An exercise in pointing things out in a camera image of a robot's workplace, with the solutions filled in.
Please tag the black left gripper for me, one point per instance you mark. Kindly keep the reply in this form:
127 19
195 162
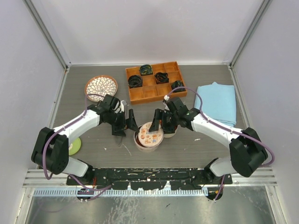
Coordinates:
119 130

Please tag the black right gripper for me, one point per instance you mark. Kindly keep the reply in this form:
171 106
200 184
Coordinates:
160 114

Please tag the short pink lunch tin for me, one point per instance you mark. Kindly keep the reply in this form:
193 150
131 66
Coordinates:
169 135

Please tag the round metal lid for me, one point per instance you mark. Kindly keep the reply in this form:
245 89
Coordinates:
149 135

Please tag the tall pink lunch tin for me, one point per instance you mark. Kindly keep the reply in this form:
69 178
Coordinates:
146 145

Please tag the green object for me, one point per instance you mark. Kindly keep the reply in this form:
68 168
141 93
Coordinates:
75 146

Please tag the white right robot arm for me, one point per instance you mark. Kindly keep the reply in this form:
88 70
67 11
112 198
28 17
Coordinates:
246 151

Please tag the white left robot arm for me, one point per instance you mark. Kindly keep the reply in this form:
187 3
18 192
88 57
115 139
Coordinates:
51 150

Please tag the wooden compartment tray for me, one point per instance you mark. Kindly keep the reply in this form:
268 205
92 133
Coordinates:
152 90

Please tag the dark seaweed roll right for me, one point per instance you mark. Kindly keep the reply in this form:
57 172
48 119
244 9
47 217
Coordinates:
177 86

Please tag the dark seaweed roll centre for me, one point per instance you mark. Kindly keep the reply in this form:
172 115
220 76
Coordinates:
161 77

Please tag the brown patterned food plate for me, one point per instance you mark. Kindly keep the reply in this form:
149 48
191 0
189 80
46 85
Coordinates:
98 87

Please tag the dark seaweed roll back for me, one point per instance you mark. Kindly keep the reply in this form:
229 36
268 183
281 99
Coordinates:
146 69

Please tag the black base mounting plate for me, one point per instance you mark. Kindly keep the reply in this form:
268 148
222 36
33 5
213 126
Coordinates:
150 178

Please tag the folded light blue cloth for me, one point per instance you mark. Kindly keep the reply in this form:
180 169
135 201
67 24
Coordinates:
217 101

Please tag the white slotted cable duct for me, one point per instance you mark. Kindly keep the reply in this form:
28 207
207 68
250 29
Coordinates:
69 192

